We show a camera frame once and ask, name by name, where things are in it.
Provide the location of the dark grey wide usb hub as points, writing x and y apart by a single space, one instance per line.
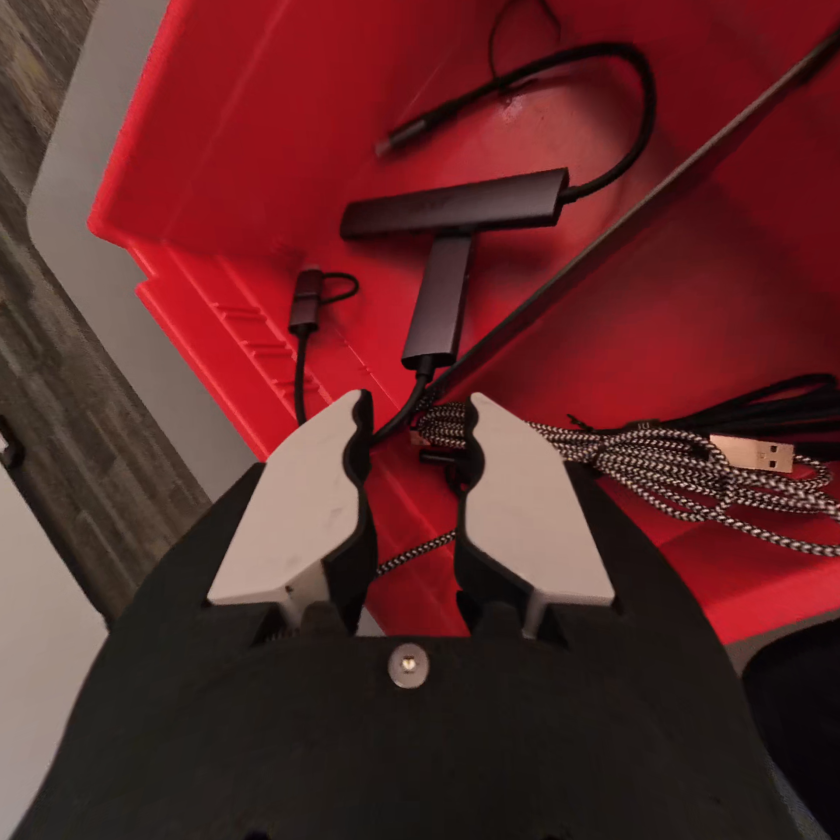
453 203

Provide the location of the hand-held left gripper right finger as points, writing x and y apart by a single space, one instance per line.
531 518

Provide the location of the dark grey slim usb hub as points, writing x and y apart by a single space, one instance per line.
436 302

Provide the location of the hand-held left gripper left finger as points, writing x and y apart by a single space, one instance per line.
295 505

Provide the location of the black pad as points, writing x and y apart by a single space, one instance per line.
794 722

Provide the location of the black bin divider strip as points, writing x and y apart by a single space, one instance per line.
623 226

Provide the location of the red plastic bin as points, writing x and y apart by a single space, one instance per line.
262 131

